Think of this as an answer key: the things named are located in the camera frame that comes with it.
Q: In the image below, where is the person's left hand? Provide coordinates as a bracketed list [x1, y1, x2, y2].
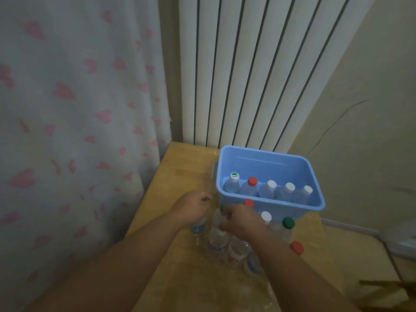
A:
[169, 191, 214, 226]

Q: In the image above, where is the person's right hand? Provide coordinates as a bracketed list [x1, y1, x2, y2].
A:
[218, 204, 271, 244]

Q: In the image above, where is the bottle with red cap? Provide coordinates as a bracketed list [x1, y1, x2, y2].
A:
[239, 177, 259, 197]

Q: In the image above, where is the group of plastic water bottles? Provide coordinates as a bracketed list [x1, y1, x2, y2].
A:
[190, 198, 305, 289]

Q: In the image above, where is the bottle with green-white cap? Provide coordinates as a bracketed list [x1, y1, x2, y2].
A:
[222, 172, 241, 194]

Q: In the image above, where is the blue plastic bin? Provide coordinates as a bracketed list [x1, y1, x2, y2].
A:
[211, 145, 326, 221]

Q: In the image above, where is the person's right forearm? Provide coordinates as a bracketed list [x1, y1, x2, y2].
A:
[255, 230, 358, 312]

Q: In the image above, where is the person's left forearm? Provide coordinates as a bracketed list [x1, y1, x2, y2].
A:
[24, 211, 189, 312]

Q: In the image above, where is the wooden table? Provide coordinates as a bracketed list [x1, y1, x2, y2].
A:
[125, 141, 345, 312]

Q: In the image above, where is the white baseboard strip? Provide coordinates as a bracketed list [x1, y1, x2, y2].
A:
[320, 217, 381, 236]

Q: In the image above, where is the white ribbed radiator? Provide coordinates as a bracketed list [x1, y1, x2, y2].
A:
[178, 0, 377, 154]

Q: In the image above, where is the wooden chair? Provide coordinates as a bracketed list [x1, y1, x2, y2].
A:
[357, 279, 416, 302]

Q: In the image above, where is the pink heart print curtain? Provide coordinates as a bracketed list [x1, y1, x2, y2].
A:
[0, 0, 173, 312]

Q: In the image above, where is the white door frame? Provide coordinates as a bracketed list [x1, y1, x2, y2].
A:
[378, 217, 416, 260]

